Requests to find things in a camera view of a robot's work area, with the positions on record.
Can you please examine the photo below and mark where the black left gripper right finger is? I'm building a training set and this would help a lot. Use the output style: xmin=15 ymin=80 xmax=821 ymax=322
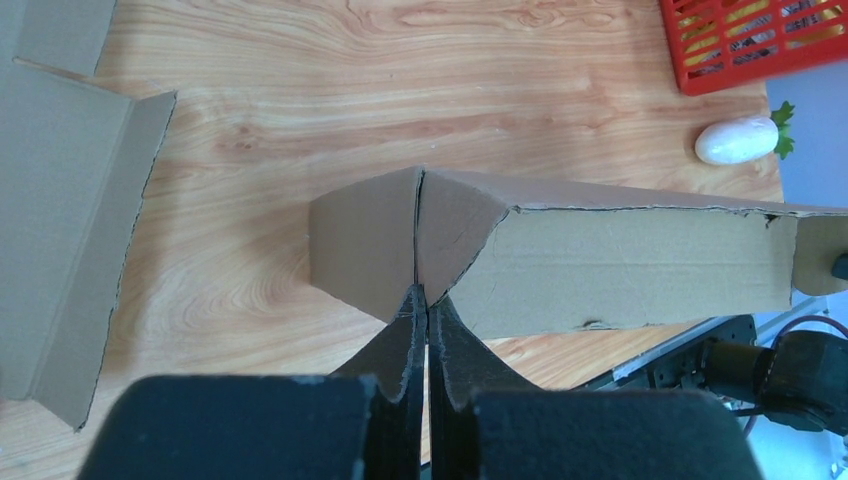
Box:
xmin=428 ymin=299 xmax=761 ymax=479

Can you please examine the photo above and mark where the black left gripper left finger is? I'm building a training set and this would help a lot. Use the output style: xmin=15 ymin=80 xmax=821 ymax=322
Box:
xmin=79 ymin=285 xmax=427 ymax=479

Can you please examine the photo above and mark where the brown cardboard box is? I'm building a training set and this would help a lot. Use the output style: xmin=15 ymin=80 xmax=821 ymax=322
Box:
xmin=309 ymin=167 xmax=847 ymax=339

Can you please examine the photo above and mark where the brown cardboard sheet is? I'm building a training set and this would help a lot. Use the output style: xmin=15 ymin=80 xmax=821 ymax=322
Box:
xmin=1 ymin=1 xmax=177 ymax=429

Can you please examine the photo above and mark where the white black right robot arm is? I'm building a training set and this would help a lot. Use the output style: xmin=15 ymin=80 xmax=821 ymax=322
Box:
xmin=701 ymin=330 xmax=847 ymax=436

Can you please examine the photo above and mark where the white egg-shaped object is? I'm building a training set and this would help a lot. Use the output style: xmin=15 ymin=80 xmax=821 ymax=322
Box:
xmin=694 ymin=115 xmax=779 ymax=166

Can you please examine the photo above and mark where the green leafy item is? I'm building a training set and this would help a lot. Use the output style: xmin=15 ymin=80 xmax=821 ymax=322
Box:
xmin=770 ymin=101 xmax=795 ymax=160

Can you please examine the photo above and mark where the red plastic basket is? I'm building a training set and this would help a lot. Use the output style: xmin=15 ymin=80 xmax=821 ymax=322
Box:
xmin=659 ymin=0 xmax=847 ymax=96

